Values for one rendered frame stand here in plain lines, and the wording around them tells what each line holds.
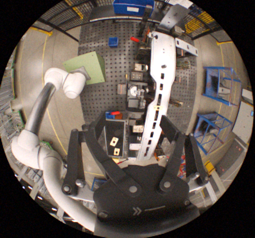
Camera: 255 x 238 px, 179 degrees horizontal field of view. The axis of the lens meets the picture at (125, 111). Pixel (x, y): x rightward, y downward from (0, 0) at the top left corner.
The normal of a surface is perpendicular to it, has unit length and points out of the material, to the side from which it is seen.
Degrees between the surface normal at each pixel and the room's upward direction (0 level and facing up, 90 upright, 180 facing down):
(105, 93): 0
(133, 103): 0
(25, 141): 78
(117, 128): 0
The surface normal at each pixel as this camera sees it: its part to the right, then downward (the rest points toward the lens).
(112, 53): -0.01, 0.37
